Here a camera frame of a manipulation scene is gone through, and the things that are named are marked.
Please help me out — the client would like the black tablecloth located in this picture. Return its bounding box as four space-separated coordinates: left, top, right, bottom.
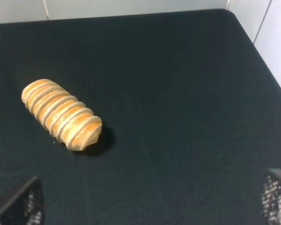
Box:
0 9 281 225

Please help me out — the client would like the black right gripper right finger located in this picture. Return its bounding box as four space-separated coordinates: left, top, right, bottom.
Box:
261 168 281 225

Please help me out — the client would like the ridged tan bread roll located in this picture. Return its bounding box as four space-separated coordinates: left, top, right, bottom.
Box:
21 79 103 151

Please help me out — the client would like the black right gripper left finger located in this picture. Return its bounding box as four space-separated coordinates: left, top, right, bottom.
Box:
0 176 45 225

